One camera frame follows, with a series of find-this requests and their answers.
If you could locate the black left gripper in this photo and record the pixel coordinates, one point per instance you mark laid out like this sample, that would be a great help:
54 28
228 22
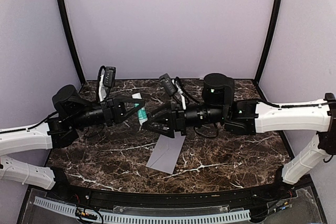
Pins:
114 109

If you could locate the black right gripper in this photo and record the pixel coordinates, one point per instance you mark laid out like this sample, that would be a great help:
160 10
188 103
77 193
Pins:
178 124

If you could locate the small white-capped glue bottle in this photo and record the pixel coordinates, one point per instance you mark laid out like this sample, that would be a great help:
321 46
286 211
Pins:
142 115

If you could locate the grey paper envelope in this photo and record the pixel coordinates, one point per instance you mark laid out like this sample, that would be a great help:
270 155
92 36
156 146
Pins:
166 153

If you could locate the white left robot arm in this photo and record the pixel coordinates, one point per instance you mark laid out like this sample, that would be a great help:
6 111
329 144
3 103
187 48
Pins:
59 130

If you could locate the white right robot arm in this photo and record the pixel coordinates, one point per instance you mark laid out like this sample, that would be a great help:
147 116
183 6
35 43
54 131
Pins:
252 116

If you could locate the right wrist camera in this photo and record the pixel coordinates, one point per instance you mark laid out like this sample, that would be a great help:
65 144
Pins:
172 90

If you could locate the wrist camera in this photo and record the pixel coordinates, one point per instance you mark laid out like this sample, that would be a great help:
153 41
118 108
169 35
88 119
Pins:
172 90
105 82

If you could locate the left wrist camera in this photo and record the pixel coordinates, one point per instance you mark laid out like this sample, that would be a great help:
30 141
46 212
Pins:
105 82

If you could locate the white slotted cable duct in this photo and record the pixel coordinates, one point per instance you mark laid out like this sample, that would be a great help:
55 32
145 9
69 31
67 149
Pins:
145 215

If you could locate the black front rail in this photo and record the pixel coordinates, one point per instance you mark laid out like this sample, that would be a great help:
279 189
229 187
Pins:
251 198

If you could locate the black left frame post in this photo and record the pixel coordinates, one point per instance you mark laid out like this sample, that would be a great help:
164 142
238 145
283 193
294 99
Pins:
70 41

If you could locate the black frame corner post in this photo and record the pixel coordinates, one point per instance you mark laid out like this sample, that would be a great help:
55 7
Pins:
268 41

